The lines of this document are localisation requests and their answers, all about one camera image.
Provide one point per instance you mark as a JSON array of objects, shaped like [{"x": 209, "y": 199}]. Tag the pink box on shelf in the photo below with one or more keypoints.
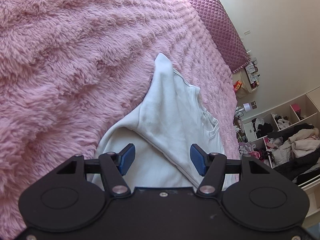
[{"x": 296, "y": 108}]

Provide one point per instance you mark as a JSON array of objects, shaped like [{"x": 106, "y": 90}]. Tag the pink fluffy blanket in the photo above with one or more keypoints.
[{"x": 70, "y": 69}]

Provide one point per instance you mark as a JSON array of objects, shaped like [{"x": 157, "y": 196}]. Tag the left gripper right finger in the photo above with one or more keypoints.
[{"x": 211, "y": 167}]

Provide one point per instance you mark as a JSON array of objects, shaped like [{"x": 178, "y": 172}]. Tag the white t-shirt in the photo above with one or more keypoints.
[{"x": 162, "y": 128}]

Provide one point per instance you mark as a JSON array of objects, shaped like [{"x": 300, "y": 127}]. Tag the red snack bag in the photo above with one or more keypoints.
[{"x": 237, "y": 86}]

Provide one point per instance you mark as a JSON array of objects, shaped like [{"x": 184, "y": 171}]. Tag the pile of clothes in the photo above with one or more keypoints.
[{"x": 294, "y": 152}]

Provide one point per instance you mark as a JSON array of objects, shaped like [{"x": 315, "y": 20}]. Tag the purple quilted headboard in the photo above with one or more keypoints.
[{"x": 223, "y": 33}]

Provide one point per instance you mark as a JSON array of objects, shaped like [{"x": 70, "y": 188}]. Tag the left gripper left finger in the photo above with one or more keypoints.
[{"x": 113, "y": 167}]

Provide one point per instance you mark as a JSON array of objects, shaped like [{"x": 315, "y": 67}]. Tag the white shelf unit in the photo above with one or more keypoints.
[{"x": 279, "y": 119}]

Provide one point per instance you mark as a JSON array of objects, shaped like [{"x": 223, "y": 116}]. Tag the white table lamp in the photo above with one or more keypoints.
[{"x": 246, "y": 107}]

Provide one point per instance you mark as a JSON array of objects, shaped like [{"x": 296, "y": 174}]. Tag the cream nightstand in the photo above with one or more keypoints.
[{"x": 246, "y": 87}]

